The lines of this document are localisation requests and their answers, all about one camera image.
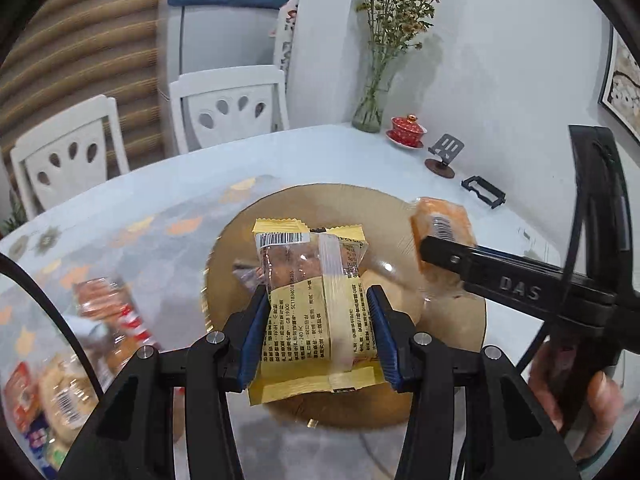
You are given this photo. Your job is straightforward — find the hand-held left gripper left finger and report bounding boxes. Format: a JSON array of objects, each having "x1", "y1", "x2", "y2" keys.
[{"x1": 57, "y1": 284, "x2": 273, "y2": 480}]

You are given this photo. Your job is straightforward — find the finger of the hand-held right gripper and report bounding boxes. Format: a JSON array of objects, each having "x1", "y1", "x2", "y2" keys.
[{"x1": 417, "y1": 235, "x2": 618, "y2": 333}]

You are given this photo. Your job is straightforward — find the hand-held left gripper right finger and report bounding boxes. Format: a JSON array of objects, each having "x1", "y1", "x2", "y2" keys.
[{"x1": 366, "y1": 284, "x2": 583, "y2": 480}]

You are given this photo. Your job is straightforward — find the yellow snack packet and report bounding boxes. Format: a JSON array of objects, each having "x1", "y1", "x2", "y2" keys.
[{"x1": 248, "y1": 218, "x2": 391, "y2": 406}]

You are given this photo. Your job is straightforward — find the orange snack packet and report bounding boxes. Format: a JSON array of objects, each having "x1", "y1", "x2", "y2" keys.
[{"x1": 410, "y1": 197, "x2": 473, "y2": 296}]

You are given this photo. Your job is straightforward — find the amber glass plate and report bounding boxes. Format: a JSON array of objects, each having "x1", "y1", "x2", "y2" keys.
[{"x1": 201, "y1": 183, "x2": 488, "y2": 431}]

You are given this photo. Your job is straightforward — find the person's right hand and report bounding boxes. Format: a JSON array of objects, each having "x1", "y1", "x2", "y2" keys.
[{"x1": 527, "y1": 340, "x2": 626, "y2": 463}]

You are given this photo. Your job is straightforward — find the purple snack packet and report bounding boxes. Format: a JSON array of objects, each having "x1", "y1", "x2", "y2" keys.
[{"x1": 232, "y1": 259, "x2": 266, "y2": 293}]

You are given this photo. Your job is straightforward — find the black plastic clip holder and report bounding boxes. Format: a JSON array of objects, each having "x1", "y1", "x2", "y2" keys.
[{"x1": 461, "y1": 176, "x2": 506, "y2": 209}]

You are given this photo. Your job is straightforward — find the red clear snack packet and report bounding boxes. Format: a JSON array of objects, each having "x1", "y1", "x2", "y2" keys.
[{"x1": 72, "y1": 277, "x2": 156, "y2": 356}]

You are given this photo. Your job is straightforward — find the metal phone stand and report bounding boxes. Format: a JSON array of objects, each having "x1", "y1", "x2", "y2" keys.
[{"x1": 425, "y1": 134, "x2": 466, "y2": 179}]

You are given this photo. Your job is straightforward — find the red saucer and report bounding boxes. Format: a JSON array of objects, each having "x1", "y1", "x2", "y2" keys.
[{"x1": 385, "y1": 129, "x2": 426, "y2": 150}]

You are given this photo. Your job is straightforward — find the red lidded teacup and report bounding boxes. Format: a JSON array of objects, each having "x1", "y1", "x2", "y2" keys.
[{"x1": 391, "y1": 114, "x2": 428, "y2": 143}]

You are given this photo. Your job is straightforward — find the round biscuit packet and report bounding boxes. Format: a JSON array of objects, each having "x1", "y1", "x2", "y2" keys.
[{"x1": 37, "y1": 355, "x2": 108, "y2": 443}]

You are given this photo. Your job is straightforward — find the small green snack packet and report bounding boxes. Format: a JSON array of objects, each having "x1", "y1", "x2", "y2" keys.
[{"x1": 42, "y1": 442, "x2": 71, "y2": 468}]

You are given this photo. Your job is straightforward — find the clear glass vase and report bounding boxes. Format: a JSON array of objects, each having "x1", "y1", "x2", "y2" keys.
[{"x1": 351, "y1": 80, "x2": 391, "y2": 133}]

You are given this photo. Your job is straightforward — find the white dining chair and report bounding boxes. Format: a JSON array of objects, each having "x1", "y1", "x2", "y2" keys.
[
  {"x1": 169, "y1": 65, "x2": 291, "y2": 155},
  {"x1": 10, "y1": 95, "x2": 131, "y2": 221}
]

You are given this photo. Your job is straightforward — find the blue snack packet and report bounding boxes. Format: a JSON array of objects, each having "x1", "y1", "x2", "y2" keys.
[{"x1": 27, "y1": 425, "x2": 53, "y2": 453}]

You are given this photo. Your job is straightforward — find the green plant leaves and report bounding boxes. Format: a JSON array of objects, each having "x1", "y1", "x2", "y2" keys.
[{"x1": 0, "y1": 190, "x2": 28, "y2": 238}]

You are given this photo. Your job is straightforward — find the dried flower bunch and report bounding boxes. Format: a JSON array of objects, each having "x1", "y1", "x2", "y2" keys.
[{"x1": 352, "y1": 0, "x2": 441, "y2": 111}]

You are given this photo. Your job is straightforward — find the white refrigerator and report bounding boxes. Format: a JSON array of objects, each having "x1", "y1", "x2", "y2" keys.
[{"x1": 159, "y1": 0, "x2": 301, "y2": 141}]

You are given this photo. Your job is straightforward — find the striped brown curtain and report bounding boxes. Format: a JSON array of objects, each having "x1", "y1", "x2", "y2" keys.
[{"x1": 0, "y1": 0, "x2": 186, "y2": 171}]

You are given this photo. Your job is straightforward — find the framed wall picture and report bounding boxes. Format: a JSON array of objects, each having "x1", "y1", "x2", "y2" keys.
[{"x1": 598, "y1": 27, "x2": 640, "y2": 143}]

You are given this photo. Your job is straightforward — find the black cable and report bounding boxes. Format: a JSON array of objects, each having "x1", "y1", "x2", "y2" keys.
[{"x1": 0, "y1": 252, "x2": 108, "y2": 391}]

